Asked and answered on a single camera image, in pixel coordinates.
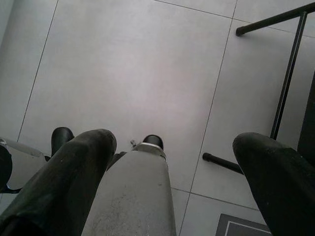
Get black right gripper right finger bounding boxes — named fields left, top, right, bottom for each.
left=232, top=132, right=315, bottom=236

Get silver robot right leg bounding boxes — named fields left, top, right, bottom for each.
left=81, top=134, right=177, bottom=236

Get marble pattern folding table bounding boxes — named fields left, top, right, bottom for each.
left=202, top=0, right=315, bottom=176

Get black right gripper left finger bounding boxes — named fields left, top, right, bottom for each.
left=0, top=128, right=118, bottom=236

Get grey bordered floor mat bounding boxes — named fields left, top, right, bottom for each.
left=218, top=213, right=272, bottom=236

